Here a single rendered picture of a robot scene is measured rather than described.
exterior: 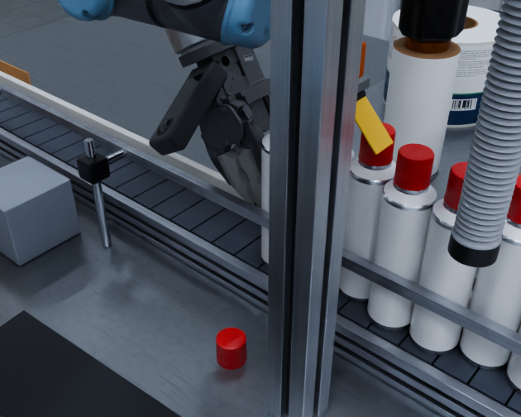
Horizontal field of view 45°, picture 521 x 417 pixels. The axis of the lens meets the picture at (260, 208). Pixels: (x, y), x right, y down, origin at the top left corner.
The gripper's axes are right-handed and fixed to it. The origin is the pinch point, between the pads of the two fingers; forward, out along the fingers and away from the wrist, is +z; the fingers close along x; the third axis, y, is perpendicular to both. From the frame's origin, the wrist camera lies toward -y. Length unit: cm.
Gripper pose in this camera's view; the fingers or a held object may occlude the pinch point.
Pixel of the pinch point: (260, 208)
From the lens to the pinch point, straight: 76.9
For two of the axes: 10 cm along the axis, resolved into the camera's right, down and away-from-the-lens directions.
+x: -6.6, 0.9, 7.4
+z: 3.8, 9.0, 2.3
